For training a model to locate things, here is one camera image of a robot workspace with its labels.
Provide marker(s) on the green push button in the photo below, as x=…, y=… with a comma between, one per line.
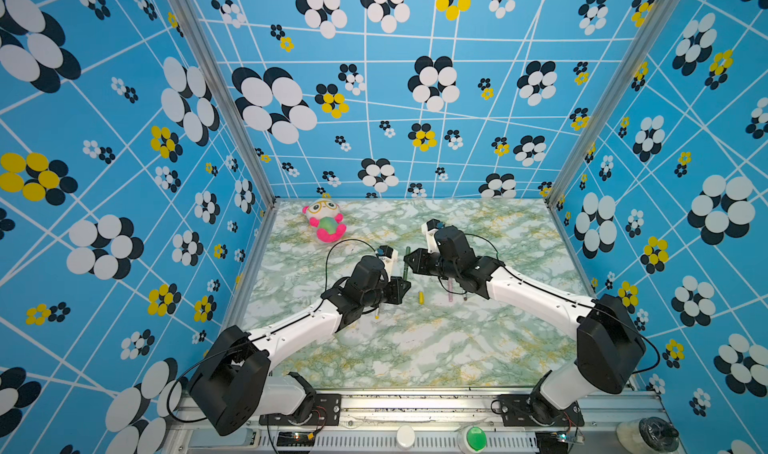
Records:
x=472, y=440

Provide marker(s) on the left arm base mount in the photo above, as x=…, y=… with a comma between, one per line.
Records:
x=290, y=400

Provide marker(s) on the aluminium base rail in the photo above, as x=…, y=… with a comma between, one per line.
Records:
x=370, y=418

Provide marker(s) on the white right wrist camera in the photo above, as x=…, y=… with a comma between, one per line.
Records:
x=429, y=229

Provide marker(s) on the white round button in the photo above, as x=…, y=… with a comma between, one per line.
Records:
x=405, y=437

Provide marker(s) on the aluminium corner post left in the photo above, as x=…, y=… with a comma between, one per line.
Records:
x=203, y=54

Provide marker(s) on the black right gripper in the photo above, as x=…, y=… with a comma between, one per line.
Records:
x=421, y=258

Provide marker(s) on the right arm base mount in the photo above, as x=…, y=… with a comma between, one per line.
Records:
x=520, y=410

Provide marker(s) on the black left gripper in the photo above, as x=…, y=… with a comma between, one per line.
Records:
x=396, y=286

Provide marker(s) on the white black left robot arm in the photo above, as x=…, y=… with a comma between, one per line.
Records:
x=232, y=383

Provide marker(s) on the aluminium corner post right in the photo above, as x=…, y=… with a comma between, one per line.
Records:
x=615, y=89

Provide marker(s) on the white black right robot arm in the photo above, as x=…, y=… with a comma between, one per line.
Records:
x=609, y=347

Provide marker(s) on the pink white plush toy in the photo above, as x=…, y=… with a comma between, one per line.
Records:
x=326, y=218

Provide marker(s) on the aluminium corner post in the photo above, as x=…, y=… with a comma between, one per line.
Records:
x=615, y=89
x=203, y=54

